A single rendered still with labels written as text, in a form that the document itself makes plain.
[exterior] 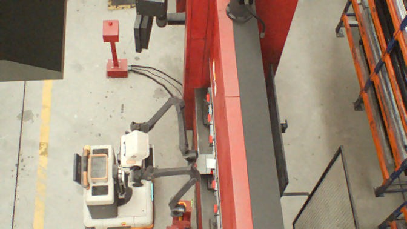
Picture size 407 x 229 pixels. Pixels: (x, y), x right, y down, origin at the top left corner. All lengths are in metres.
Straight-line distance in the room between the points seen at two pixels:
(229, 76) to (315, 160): 2.61
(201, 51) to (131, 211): 1.70
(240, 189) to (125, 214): 2.26
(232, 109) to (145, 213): 2.12
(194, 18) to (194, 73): 0.78
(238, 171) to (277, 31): 1.66
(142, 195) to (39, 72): 4.64
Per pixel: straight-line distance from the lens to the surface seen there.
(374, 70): 5.96
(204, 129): 5.08
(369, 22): 6.26
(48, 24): 0.89
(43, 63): 0.85
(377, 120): 6.01
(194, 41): 4.68
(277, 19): 4.54
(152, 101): 6.23
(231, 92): 3.62
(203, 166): 4.78
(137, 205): 5.42
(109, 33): 5.78
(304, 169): 6.02
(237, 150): 3.42
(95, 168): 4.91
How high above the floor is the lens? 5.37
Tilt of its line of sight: 61 degrees down
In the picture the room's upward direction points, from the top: 6 degrees clockwise
